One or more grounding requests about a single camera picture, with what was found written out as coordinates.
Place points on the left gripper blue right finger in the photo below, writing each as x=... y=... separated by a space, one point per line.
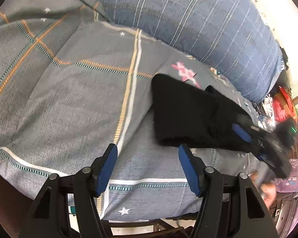
x=231 y=205

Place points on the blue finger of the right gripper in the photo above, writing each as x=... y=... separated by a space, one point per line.
x=262 y=157
x=242 y=133

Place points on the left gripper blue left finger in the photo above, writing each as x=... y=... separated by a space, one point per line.
x=48 y=215

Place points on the black pants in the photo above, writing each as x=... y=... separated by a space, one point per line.
x=184 y=114

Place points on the person's right hand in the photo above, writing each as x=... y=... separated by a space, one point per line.
x=268 y=193

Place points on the red cluttered items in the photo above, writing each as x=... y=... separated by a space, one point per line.
x=279 y=106

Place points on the purple floral sleeve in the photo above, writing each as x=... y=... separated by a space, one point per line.
x=286 y=217

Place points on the blue plaid quilt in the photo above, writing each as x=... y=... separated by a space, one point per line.
x=228 y=35

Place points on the grey patterned bed sheet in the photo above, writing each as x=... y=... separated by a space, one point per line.
x=71 y=84

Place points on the wooden bed frame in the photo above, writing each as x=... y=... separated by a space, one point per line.
x=14 y=206

